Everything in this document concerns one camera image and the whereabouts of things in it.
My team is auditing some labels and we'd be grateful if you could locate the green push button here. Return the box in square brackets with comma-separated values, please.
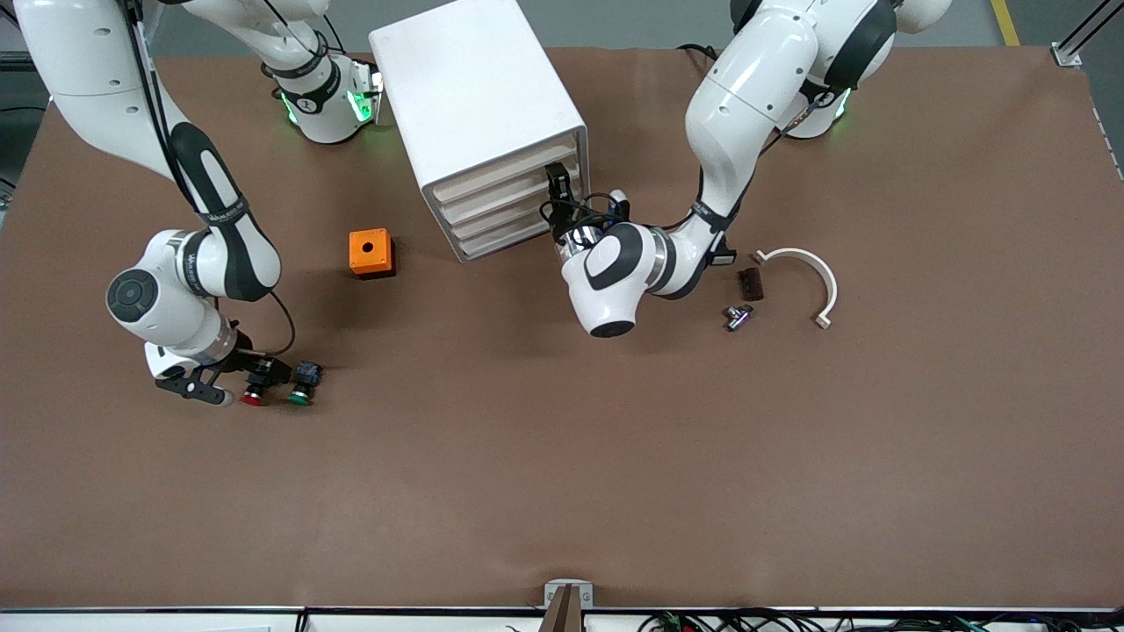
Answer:
[286, 360, 324, 408]

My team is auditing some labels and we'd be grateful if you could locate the orange button box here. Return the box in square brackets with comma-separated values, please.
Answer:
[348, 227, 396, 280]

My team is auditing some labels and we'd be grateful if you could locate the brown table cover mat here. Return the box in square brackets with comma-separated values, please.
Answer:
[0, 44, 1124, 611]

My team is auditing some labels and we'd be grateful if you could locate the white table edge rail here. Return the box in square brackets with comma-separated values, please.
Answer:
[0, 606, 1124, 632]

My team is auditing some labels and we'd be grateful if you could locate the white half-ring pipe clamp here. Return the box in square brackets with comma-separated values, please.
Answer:
[753, 248, 839, 331]

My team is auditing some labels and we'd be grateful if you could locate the small metal bracket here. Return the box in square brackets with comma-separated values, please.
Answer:
[544, 579, 594, 610]

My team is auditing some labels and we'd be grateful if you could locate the brown camera post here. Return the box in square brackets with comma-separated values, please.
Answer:
[537, 584, 586, 632]

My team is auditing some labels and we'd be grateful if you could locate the black cable bundle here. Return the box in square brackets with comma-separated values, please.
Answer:
[637, 608, 1124, 632]

